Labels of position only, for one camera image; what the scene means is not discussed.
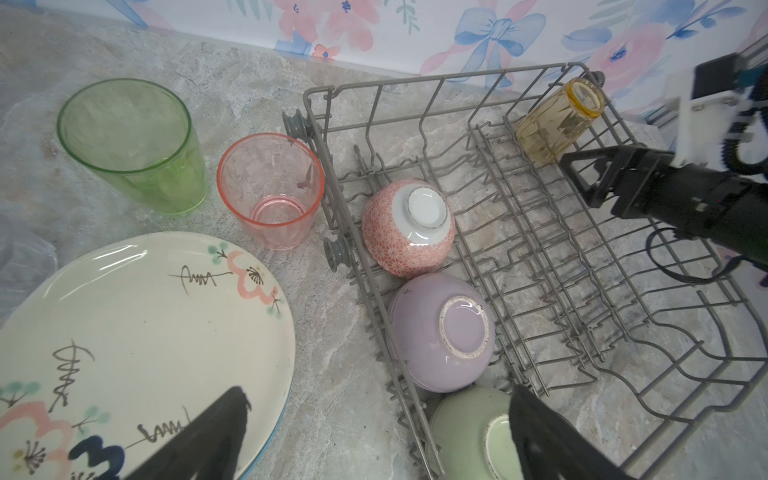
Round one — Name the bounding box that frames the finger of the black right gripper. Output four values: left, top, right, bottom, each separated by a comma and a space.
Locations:
585, 152, 630, 208
559, 145, 645, 186

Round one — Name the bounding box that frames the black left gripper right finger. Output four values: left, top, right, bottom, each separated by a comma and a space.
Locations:
509, 385, 629, 480

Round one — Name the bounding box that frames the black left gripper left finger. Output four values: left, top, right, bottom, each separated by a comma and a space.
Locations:
128, 386, 251, 479

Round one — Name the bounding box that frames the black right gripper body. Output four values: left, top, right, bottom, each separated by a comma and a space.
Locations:
611, 146, 767, 266

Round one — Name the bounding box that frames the cream flamingo plate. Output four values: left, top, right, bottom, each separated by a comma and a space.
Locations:
1, 232, 296, 479

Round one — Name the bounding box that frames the pink glass tumbler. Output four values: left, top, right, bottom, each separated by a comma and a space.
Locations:
216, 133, 325, 250

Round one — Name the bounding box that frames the green glass tumbler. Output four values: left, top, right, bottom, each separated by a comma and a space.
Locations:
56, 78, 208, 215

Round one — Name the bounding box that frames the watermelon plate blue rim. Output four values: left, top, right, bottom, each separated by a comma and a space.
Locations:
237, 389, 290, 480

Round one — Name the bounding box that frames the amber glass tumbler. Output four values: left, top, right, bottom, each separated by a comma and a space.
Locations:
515, 78, 607, 167

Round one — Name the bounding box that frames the green ceramic bowl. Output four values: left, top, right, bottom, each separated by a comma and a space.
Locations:
427, 386, 523, 479

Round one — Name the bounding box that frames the lilac ceramic bowl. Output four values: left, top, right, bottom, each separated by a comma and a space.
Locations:
387, 273, 495, 393

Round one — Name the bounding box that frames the pink patterned bowl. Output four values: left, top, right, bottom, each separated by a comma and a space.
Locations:
361, 179, 456, 279

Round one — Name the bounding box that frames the black corrugated cable hose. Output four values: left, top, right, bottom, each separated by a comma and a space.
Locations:
719, 65, 768, 176

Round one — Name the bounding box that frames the grey wire dish rack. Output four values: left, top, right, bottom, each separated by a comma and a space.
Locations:
284, 63, 767, 479

